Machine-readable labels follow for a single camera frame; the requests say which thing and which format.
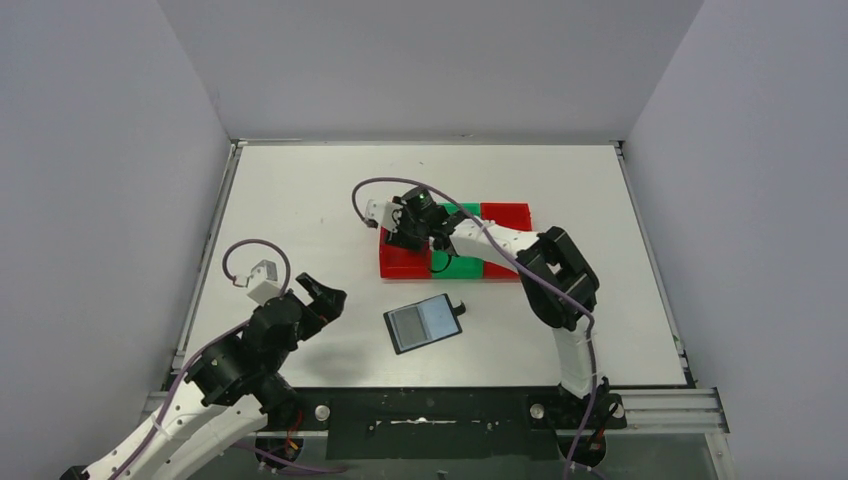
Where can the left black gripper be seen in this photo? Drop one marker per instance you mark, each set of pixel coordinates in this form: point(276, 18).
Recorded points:
point(313, 307)

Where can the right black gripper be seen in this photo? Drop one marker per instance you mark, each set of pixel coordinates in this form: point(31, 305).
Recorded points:
point(403, 234)

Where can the red bin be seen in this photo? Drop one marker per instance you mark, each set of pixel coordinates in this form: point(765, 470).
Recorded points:
point(511, 215)
point(396, 263)

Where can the green bin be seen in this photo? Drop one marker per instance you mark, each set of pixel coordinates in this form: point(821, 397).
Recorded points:
point(444, 266)

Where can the black leather card holder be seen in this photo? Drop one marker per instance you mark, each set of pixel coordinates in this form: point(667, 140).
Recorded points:
point(420, 324)

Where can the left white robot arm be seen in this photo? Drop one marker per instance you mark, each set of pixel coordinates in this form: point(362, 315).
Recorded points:
point(228, 389)

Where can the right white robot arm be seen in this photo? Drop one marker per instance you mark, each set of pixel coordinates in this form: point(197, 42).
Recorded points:
point(560, 286)

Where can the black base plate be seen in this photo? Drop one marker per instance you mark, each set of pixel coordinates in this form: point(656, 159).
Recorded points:
point(539, 423)

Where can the aluminium frame rail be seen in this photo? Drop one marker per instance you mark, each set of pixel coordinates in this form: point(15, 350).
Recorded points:
point(648, 411)

